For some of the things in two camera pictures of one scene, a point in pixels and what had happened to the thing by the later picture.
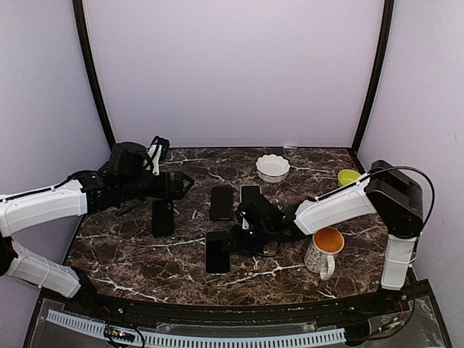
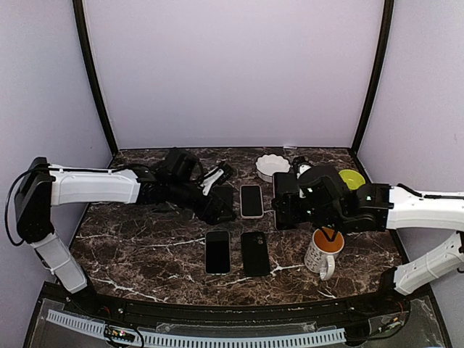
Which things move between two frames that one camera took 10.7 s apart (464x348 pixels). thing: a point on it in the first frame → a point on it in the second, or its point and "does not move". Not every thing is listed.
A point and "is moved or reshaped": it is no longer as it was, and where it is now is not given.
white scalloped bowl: [272, 168] does not move
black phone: [221, 203] does not move
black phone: [217, 251] does not move
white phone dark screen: [249, 192] is moved or reshaped
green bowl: [347, 176] does not move
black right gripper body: [251, 241] → [288, 205]
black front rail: [391, 300] does not move
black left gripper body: [175, 193] → [202, 210]
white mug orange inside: [320, 256] does not move
